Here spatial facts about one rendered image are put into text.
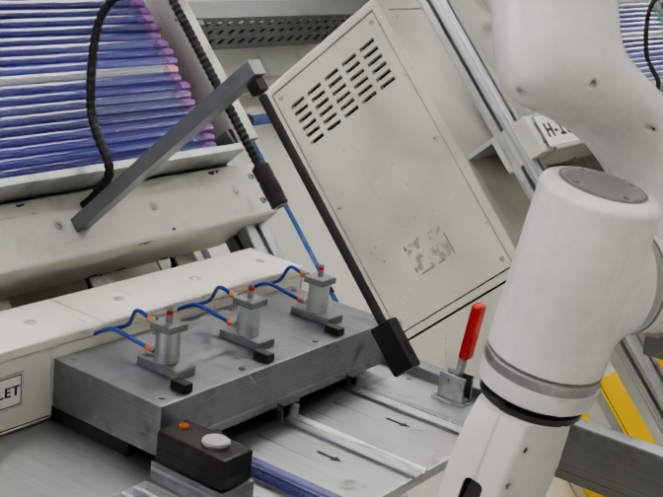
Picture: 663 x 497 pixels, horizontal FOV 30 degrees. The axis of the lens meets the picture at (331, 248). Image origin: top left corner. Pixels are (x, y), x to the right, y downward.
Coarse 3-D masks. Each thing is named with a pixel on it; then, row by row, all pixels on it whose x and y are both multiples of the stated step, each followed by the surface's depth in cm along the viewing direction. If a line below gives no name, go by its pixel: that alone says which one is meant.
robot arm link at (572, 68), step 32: (512, 0) 84; (544, 0) 83; (576, 0) 82; (608, 0) 84; (512, 32) 84; (544, 32) 83; (576, 32) 82; (608, 32) 83; (512, 64) 84; (544, 64) 83; (576, 64) 82; (608, 64) 83; (512, 96) 86; (544, 96) 84; (576, 96) 84; (608, 96) 84; (640, 96) 84; (576, 128) 88; (608, 128) 87; (640, 128) 86; (608, 160) 90; (640, 160) 88
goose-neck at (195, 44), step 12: (168, 0) 121; (180, 12) 121; (180, 24) 121; (192, 36) 120; (204, 60) 120; (216, 84) 119; (228, 108) 119; (240, 120) 119; (240, 132) 118; (252, 144) 118; (252, 156) 118
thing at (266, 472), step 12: (252, 468) 105; (264, 468) 105; (276, 468) 105; (264, 480) 104; (276, 480) 104; (288, 480) 103; (300, 480) 103; (288, 492) 103; (300, 492) 102; (312, 492) 102; (324, 492) 102
